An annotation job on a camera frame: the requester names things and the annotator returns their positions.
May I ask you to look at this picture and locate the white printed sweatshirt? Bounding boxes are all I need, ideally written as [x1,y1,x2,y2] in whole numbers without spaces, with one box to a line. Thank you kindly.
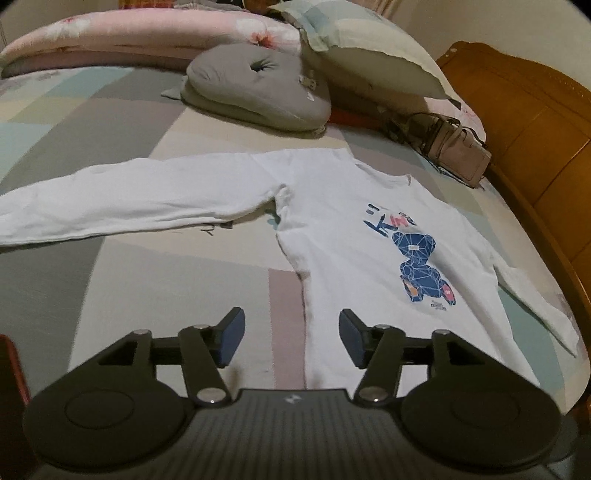
[0,148,580,402]

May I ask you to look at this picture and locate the grey cushion with hole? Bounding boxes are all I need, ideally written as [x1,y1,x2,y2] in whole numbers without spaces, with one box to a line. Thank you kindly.
[161,44,332,139]

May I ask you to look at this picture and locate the orange cloth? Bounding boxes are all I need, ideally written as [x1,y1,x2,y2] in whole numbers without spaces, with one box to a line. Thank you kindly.
[330,108,393,133]

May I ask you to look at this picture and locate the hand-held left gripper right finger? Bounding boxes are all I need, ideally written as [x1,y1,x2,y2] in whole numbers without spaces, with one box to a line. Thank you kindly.
[338,308,482,409]

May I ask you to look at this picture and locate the pink handbag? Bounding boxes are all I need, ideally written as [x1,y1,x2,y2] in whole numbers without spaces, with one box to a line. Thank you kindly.
[385,111,492,188]

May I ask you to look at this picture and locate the red phone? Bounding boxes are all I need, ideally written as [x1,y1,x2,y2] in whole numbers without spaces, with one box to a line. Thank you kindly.
[0,335,33,480]

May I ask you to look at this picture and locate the wooden headboard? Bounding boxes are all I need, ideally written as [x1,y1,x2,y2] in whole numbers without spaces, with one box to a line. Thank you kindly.
[436,41,591,324]

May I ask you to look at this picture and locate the pink floral quilt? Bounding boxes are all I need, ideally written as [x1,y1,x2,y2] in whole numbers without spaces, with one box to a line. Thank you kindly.
[0,11,488,148]

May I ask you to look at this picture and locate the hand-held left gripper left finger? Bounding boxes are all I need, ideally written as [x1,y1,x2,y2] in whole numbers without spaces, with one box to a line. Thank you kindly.
[97,307,247,409]

